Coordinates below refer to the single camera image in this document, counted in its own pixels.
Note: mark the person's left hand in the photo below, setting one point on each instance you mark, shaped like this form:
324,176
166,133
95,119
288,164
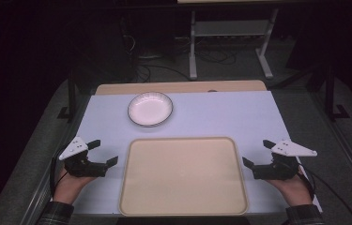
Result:
70,187

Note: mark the person's right hand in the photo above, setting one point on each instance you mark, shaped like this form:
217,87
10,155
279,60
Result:
292,189

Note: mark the black metal stand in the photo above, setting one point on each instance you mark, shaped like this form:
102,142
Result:
330,93
71,93

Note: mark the white round plate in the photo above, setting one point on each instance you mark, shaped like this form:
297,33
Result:
150,109

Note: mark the white table mat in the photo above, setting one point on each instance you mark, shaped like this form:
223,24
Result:
214,115

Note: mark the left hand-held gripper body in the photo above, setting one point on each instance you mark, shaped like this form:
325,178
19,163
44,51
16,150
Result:
79,167

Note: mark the beige plastic tray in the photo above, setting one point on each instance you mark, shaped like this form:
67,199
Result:
183,178

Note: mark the white metal stand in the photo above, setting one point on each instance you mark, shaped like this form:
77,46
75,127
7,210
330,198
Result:
230,29

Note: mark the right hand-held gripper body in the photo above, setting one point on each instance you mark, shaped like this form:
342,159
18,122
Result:
278,168

